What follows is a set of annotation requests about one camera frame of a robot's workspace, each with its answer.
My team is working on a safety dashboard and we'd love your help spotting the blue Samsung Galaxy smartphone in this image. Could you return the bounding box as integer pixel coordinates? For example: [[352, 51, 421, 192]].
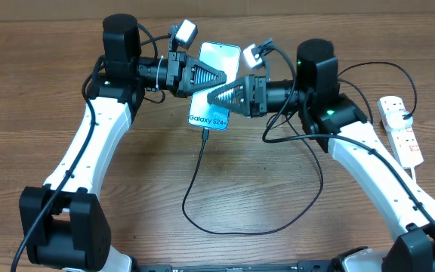
[[187, 42, 241, 131]]

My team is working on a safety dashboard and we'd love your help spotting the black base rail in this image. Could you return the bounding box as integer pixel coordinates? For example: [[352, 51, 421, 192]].
[[132, 260, 344, 272]]

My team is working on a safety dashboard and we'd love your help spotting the cardboard back panel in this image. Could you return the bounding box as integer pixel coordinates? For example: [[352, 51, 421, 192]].
[[0, 0, 435, 21]]

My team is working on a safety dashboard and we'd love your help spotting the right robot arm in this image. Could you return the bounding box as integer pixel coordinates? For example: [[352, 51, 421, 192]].
[[208, 39, 435, 271]]

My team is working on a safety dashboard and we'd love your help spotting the white power strip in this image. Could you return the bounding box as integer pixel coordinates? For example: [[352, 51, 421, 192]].
[[378, 96, 424, 168]]

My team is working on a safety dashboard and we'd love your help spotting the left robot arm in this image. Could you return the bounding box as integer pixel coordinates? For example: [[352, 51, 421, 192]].
[[16, 14, 227, 271]]

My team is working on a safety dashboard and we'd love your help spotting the black USB charging cable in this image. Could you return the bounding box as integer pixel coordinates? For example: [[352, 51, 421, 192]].
[[181, 61, 418, 236]]

